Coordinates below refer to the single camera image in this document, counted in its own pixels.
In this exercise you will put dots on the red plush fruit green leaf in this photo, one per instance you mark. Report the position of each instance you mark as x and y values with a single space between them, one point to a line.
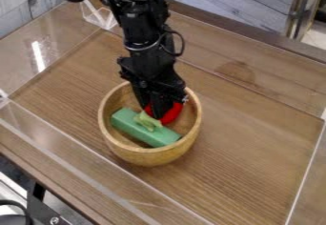
145 120

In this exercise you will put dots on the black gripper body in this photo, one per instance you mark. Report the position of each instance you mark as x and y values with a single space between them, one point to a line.
148 67

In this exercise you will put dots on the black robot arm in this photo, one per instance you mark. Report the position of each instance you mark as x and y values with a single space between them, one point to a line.
141 19

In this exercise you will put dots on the green rectangular block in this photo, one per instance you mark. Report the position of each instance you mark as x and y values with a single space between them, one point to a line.
140 126

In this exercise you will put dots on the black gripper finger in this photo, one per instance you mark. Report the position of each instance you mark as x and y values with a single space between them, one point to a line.
161 103
143 95

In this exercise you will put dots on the black table frame bracket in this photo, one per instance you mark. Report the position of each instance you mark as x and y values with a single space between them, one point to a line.
38 211

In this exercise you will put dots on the wooden bowl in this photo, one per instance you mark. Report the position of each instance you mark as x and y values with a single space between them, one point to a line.
132 149

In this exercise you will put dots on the wooden table leg background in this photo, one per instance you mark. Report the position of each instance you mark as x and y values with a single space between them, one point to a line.
300 17

